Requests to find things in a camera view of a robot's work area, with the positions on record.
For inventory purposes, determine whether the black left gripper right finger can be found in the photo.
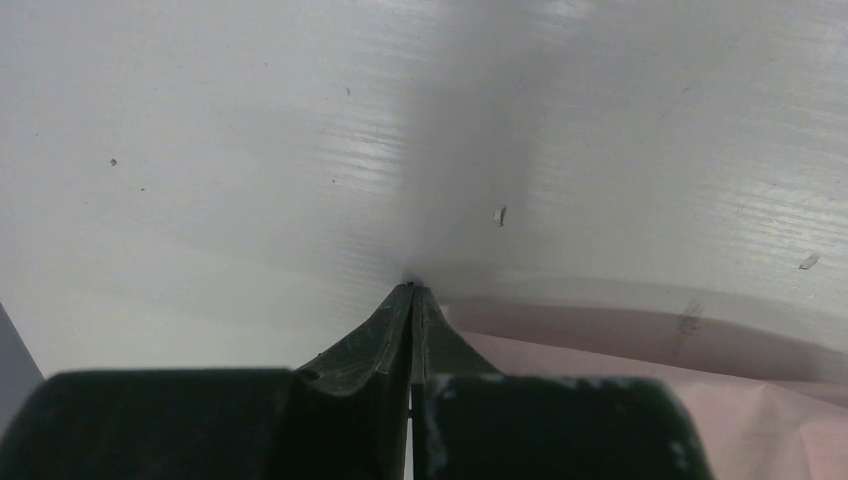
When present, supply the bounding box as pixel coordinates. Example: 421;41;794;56
410;286;712;479

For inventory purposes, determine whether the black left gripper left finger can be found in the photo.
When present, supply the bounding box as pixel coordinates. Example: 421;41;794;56
1;284;414;479

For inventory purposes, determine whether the pink and black umbrella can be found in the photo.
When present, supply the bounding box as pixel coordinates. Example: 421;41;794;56
417;302;847;479

